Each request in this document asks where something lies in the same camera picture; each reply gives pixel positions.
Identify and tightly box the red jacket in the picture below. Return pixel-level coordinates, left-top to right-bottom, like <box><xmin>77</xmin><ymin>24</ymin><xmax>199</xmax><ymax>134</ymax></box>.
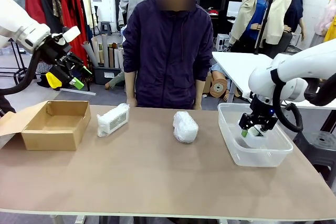
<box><xmin>25</xmin><ymin>0</ymin><xmax>48</xmax><ymax>25</ymax></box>

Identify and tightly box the beige paper roll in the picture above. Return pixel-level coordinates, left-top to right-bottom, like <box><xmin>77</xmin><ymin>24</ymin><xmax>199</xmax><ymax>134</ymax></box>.
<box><xmin>91</xmin><ymin>37</ymin><xmax>104</xmax><ymax>65</ymax></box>

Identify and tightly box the yellow plastic object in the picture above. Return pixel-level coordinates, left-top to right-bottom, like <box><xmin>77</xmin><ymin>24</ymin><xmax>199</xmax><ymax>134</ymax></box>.
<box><xmin>45</xmin><ymin>71</ymin><xmax>63</xmax><ymax>90</ymax></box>

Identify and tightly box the silver metal rail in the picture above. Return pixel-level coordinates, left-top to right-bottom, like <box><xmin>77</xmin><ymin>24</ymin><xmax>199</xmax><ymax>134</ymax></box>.
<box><xmin>60</xmin><ymin>87</ymin><xmax>97</xmax><ymax>96</ymax></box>

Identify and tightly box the white monitor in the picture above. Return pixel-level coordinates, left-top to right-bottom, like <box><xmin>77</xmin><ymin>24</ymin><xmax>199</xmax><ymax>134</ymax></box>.
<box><xmin>227</xmin><ymin>1</ymin><xmax>244</xmax><ymax>17</ymax></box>

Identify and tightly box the bubble rounded clock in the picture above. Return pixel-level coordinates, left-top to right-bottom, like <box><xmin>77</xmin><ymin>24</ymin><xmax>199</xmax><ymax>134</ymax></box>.
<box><xmin>172</xmin><ymin>110</ymin><xmax>200</xmax><ymax>144</ymax></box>

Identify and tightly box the grey plastic stool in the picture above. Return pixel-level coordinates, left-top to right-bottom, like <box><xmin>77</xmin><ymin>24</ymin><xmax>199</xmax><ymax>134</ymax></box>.
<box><xmin>100</xmin><ymin>21</ymin><xmax>113</xmax><ymax>36</ymax></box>

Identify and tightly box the mannequin cream jacket navy top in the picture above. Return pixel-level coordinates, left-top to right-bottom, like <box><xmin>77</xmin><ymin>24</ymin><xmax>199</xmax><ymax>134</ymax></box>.
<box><xmin>264</xmin><ymin>0</ymin><xmax>307</xmax><ymax>51</ymax></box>

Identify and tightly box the black tripod stand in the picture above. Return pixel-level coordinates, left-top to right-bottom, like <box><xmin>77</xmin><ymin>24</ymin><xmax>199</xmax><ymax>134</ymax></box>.
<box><xmin>254</xmin><ymin>0</ymin><xmax>276</xmax><ymax>56</ymax></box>

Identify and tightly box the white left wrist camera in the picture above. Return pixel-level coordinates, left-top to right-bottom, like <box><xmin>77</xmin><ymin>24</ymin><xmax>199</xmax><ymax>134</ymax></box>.
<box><xmin>52</xmin><ymin>26</ymin><xmax>81</xmax><ymax>46</ymax></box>

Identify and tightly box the dark grey stool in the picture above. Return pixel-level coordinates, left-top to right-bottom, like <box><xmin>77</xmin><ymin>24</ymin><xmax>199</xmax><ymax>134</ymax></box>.
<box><xmin>292</xmin><ymin>129</ymin><xmax>336</xmax><ymax>180</ymax></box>

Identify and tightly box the brown cardboard box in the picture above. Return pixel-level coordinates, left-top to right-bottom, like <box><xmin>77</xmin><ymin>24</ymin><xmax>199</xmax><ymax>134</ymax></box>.
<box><xmin>0</xmin><ymin>100</ymin><xmax>92</xmax><ymax>151</ymax></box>

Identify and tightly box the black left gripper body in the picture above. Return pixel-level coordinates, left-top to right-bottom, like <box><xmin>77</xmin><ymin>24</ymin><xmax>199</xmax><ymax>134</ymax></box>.
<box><xmin>39</xmin><ymin>37</ymin><xmax>79</xmax><ymax>78</ymax></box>

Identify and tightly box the yellow garment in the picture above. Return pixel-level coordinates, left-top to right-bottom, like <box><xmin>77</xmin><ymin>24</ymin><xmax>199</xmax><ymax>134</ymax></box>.
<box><xmin>324</xmin><ymin>15</ymin><xmax>336</xmax><ymax>42</ymax></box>

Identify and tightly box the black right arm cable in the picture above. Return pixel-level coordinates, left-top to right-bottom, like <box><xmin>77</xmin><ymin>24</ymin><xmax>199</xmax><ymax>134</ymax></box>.
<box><xmin>271</xmin><ymin>68</ymin><xmax>336</xmax><ymax>133</ymax></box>

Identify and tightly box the clear plastic container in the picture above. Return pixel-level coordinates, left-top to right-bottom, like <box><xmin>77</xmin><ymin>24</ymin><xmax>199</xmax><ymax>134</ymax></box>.
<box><xmin>217</xmin><ymin>102</ymin><xmax>294</xmax><ymax>168</ymax></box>

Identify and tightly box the white unwrapped digital clock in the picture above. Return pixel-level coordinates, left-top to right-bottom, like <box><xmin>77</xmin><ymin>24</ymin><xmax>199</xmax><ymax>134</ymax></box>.
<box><xmin>246</xmin><ymin>126</ymin><xmax>268</xmax><ymax>140</ymax></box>

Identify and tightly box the white computer case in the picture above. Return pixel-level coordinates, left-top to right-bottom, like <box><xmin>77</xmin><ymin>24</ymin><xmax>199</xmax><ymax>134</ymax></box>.
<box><xmin>215</xmin><ymin>33</ymin><xmax>232</xmax><ymax>51</ymax></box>

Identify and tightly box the pink coat mannequin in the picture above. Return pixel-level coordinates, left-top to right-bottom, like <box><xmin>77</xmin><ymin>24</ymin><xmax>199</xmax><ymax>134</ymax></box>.
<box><xmin>313</xmin><ymin>0</ymin><xmax>336</xmax><ymax>42</ymax></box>

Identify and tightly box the person in navy jacket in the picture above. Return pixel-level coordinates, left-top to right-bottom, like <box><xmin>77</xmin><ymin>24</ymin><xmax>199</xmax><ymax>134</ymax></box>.
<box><xmin>122</xmin><ymin>0</ymin><xmax>215</xmax><ymax>109</ymax></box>

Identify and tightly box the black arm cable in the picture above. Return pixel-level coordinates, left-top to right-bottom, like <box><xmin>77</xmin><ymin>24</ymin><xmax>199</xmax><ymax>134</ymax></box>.
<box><xmin>271</xmin><ymin>68</ymin><xmax>336</xmax><ymax>133</ymax></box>
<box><xmin>0</xmin><ymin>48</ymin><xmax>43</xmax><ymax>96</ymax></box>

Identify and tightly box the brown paper spool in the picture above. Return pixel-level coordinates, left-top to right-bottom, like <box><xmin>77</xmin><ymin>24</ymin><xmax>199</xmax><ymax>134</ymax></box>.
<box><xmin>209</xmin><ymin>71</ymin><xmax>229</xmax><ymax>99</ymax></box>

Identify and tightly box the tall grey paper roll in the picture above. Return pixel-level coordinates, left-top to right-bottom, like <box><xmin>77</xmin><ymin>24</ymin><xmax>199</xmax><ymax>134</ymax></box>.
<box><xmin>101</xmin><ymin>34</ymin><xmax>110</xmax><ymax>69</ymax></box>

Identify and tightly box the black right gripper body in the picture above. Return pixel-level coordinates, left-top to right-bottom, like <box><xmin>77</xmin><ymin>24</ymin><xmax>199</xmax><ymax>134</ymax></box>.
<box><xmin>237</xmin><ymin>94</ymin><xmax>279</xmax><ymax>132</ymax></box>

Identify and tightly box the plastic rectangular clock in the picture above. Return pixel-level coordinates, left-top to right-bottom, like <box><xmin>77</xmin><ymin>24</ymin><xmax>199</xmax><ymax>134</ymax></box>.
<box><xmin>96</xmin><ymin>103</ymin><xmax>131</xmax><ymax>138</ymax></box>

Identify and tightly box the white work table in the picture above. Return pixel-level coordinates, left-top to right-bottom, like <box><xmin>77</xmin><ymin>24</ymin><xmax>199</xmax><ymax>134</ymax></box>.
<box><xmin>212</xmin><ymin>51</ymin><xmax>336</xmax><ymax>109</ymax></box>

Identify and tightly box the cream hanging garment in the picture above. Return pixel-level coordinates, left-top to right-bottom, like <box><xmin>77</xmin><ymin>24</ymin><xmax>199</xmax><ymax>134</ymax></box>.
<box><xmin>80</xmin><ymin>0</ymin><xmax>95</xmax><ymax>37</ymax></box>

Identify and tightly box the open cardboard floor box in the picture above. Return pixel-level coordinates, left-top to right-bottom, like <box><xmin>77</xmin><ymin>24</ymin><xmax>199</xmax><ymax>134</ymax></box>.
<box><xmin>202</xmin><ymin>71</ymin><xmax>213</xmax><ymax>93</ymax></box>

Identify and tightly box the black metal clothes rack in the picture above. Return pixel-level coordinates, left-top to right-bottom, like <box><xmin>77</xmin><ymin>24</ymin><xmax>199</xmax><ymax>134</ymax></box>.
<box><xmin>0</xmin><ymin>0</ymin><xmax>91</xmax><ymax>92</ymax></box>

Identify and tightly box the red dress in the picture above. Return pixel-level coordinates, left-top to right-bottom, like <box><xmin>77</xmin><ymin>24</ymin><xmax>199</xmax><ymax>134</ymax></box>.
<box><xmin>59</xmin><ymin>0</ymin><xmax>89</xmax><ymax>65</ymax></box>

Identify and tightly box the mannequin beige coat blue shirt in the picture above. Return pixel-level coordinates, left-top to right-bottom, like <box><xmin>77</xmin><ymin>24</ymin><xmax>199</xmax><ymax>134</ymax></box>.
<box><xmin>228</xmin><ymin>0</ymin><xmax>276</xmax><ymax>53</ymax></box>

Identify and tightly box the black hanging garment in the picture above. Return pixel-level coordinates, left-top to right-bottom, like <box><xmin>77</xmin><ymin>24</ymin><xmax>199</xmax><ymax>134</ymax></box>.
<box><xmin>40</xmin><ymin>0</ymin><xmax>62</xmax><ymax>35</ymax></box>

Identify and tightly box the grey storage bin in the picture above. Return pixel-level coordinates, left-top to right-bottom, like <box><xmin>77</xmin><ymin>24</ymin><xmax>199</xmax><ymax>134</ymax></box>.
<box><xmin>93</xmin><ymin>66</ymin><xmax>124</xmax><ymax>86</ymax></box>

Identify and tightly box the person's left forearm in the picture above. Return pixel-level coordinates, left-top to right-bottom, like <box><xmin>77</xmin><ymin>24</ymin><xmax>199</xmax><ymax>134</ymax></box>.
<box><xmin>194</xmin><ymin>79</ymin><xmax>206</xmax><ymax>101</ymax></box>

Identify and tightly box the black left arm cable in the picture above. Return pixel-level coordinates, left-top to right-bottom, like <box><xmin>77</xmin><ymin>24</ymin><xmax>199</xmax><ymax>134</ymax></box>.
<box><xmin>0</xmin><ymin>48</ymin><xmax>43</xmax><ymax>96</ymax></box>

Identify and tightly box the person's right forearm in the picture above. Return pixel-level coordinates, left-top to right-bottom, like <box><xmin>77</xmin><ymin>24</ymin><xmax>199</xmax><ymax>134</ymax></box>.
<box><xmin>124</xmin><ymin>71</ymin><xmax>137</xmax><ymax>100</ymax></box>

